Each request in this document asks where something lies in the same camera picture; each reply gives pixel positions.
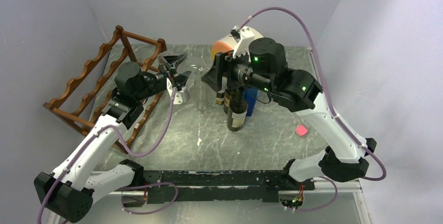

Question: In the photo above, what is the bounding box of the cream orange yellow cylinder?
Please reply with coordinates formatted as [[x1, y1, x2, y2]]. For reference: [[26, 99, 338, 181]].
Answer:
[[211, 26, 264, 62]]

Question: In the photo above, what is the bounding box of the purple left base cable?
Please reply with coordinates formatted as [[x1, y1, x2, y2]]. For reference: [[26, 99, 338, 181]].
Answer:
[[121, 181, 179, 216]]

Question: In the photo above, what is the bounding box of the blue bottle with silver cap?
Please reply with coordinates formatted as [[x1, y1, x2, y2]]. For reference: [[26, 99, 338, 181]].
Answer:
[[244, 88, 258, 116]]

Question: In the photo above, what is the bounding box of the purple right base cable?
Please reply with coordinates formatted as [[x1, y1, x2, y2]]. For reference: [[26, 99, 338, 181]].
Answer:
[[284, 175, 338, 214]]

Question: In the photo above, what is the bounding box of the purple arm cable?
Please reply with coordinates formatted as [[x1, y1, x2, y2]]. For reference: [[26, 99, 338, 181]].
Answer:
[[235, 7, 387, 182], [36, 91, 178, 224]]

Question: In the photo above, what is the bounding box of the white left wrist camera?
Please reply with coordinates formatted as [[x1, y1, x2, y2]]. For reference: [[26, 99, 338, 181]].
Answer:
[[166, 79, 190, 105]]

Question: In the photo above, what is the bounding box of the pink eraser block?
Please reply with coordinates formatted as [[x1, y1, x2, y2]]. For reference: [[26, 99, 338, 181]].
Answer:
[[295, 125, 308, 136]]

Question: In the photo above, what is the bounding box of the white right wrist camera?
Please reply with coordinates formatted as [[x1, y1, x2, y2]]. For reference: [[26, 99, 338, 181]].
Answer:
[[230, 26, 262, 58]]

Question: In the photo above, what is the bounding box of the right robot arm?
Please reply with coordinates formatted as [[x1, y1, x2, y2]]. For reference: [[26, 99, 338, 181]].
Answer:
[[202, 38, 376, 190]]

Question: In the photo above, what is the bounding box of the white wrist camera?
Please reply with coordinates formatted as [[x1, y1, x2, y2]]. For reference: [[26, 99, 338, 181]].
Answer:
[[166, 79, 190, 105], [230, 26, 262, 58]]

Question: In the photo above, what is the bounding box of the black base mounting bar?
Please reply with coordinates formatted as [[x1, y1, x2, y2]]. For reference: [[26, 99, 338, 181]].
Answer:
[[121, 160, 314, 204]]

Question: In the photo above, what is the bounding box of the dark green wine bottle front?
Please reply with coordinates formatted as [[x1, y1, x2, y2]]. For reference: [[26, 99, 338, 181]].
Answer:
[[227, 87, 248, 132]]

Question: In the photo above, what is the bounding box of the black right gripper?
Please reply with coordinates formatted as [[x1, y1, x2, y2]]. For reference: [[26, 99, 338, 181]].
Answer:
[[201, 45, 274, 95]]

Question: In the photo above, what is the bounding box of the brown wooden wine rack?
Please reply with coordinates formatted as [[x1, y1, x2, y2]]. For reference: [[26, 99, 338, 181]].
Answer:
[[43, 25, 167, 136]]

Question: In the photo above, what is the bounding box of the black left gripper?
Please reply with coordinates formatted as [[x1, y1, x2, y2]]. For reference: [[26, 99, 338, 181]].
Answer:
[[134, 54, 192, 101]]

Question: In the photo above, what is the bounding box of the clear glass wine bottle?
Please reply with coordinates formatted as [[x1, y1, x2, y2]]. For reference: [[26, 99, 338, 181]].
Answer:
[[157, 52, 212, 113]]

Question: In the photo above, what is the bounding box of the aluminium frame rail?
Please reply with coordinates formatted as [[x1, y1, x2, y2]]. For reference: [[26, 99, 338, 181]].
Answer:
[[46, 169, 372, 224]]

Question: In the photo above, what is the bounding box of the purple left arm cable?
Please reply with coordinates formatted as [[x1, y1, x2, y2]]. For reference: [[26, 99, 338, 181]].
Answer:
[[36, 91, 178, 224]]

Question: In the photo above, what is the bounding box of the dark wine bottle behind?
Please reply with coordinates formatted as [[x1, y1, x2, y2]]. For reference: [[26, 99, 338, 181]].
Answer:
[[223, 88, 234, 114]]

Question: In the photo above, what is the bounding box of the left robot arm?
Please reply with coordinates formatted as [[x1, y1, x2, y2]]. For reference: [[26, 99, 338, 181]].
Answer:
[[34, 52, 191, 223]]

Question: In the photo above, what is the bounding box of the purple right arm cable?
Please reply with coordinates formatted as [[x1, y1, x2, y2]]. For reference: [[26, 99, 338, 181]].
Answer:
[[235, 7, 387, 182]]

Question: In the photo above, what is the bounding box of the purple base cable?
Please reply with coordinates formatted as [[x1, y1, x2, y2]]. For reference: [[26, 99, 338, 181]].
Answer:
[[121, 181, 179, 216], [284, 175, 338, 214]]

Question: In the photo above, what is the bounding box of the clear bottle with black cap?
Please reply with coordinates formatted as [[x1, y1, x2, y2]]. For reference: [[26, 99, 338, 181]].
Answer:
[[215, 91, 224, 105]]

